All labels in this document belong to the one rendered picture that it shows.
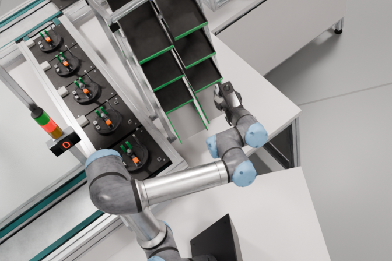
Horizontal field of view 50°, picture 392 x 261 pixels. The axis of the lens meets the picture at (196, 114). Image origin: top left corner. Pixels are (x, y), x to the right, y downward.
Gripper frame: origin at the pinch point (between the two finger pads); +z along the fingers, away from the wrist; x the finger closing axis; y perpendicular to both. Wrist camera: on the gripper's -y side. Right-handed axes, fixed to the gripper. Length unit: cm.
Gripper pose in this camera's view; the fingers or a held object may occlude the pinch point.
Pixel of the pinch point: (221, 92)
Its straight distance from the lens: 165.8
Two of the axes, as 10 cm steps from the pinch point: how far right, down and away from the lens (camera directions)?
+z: -2.7, -4.1, 8.7
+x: 9.1, -4.1, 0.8
